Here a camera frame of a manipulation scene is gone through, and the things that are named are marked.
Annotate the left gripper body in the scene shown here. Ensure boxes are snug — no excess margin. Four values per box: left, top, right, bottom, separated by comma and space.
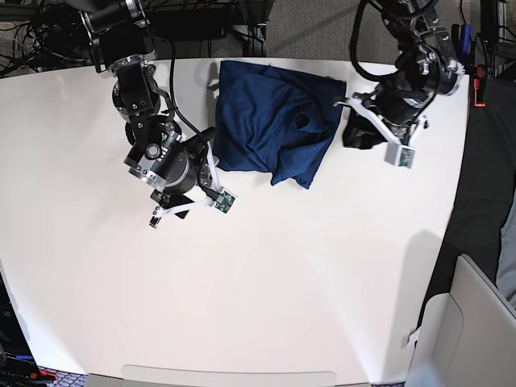
372, 86, 427, 133

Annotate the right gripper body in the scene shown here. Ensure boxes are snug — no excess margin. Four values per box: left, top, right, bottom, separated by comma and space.
128, 132, 214, 202

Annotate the blue long-sleeve T-shirt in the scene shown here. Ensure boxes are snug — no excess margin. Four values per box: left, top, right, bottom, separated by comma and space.
213, 60, 347, 189

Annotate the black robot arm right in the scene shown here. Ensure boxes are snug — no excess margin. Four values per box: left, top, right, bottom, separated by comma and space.
72, 1, 223, 227

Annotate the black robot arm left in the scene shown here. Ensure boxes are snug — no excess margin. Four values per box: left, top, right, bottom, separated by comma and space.
343, 1, 464, 150

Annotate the red black clamp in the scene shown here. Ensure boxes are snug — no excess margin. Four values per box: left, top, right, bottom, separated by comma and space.
473, 64, 488, 107

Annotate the black box with labels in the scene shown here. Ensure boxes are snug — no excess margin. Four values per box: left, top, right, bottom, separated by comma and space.
1, 279, 38, 386

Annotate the beige plastic bin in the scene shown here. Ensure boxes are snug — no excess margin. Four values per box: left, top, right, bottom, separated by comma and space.
406, 255, 515, 386

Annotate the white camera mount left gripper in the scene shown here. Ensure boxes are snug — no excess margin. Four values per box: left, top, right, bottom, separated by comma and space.
333, 93, 428, 169

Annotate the white camera mount gripper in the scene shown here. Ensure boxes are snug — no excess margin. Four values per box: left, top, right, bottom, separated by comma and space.
333, 93, 428, 169
149, 146, 238, 229

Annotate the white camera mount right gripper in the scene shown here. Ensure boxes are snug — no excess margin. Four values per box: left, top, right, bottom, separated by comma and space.
149, 146, 238, 229

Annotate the blue handled tool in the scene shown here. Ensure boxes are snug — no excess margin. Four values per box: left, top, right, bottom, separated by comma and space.
459, 24, 471, 63

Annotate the red handled tool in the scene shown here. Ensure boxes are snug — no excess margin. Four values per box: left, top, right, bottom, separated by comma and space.
28, 370, 59, 384

